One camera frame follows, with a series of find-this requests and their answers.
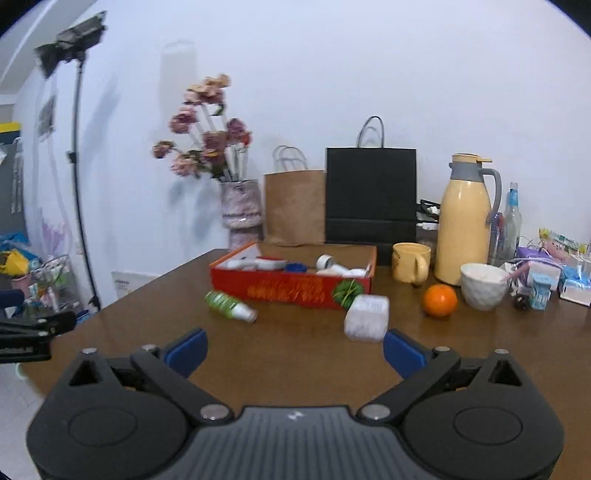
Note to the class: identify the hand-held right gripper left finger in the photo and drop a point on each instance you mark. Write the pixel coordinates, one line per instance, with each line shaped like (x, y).
(187, 350)

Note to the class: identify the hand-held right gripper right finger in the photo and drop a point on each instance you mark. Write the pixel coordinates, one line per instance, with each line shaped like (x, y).
(404, 353)

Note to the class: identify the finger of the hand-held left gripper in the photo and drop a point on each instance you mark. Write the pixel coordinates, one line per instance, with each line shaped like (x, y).
(46, 325)
(23, 353)

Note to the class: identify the white cube box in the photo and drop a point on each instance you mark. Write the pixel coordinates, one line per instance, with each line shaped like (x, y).
(367, 318)

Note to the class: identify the white tube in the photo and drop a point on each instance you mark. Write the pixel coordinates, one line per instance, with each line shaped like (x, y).
(351, 272)

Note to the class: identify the red cardboard box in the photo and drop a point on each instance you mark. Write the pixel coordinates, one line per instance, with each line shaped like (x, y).
(286, 288)

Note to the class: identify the green white bottle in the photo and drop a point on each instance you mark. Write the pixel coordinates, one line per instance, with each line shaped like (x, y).
(228, 305)

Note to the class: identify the orange fruit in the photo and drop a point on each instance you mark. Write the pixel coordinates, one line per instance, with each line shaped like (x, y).
(441, 301)

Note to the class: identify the green striped ball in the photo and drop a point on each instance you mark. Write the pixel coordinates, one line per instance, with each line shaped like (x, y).
(347, 293)

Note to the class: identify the stack of white booklets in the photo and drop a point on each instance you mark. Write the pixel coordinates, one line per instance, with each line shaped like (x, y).
(131, 285)

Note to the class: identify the yellow mug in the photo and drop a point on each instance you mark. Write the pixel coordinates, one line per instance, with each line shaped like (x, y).
(408, 263)

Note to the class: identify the white bowl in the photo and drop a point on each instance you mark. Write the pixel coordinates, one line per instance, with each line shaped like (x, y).
(484, 288)

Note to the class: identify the white tape roll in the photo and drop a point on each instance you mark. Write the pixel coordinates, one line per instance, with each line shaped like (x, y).
(324, 261)

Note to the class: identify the dark round object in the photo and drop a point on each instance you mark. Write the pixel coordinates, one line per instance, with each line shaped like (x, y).
(522, 302)

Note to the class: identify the blue round lid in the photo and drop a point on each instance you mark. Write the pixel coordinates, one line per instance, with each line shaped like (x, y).
(295, 267)

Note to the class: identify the black white packet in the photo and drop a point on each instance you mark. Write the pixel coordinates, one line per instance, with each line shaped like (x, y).
(428, 214)

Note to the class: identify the black light stand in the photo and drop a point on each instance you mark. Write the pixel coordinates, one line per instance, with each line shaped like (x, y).
(76, 184)

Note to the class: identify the yellow thermos jug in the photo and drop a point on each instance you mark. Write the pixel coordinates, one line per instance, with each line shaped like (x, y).
(464, 221)

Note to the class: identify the small blue white carton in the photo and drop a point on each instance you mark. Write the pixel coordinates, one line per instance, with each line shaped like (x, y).
(540, 288)

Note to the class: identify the pink mottled vase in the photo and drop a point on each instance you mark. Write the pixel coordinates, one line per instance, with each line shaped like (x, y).
(241, 207)

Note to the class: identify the black paper bag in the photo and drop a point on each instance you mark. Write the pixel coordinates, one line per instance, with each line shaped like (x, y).
(371, 198)

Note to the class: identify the purple packet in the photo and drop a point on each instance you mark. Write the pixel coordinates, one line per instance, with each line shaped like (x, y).
(538, 256)

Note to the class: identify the clear plastic bottle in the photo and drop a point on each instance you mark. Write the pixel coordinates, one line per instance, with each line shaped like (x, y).
(511, 226)

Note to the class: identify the brown paper bag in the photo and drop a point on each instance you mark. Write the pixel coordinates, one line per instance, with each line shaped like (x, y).
(295, 207)

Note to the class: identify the blue tissue pack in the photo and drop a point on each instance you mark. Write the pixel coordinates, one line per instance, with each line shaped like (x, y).
(577, 281)

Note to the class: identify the colourful snack packet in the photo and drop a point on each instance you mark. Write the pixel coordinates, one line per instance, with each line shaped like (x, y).
(561, 242)

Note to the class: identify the pink dried flowers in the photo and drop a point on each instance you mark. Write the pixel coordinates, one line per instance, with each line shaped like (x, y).
(207, 138)

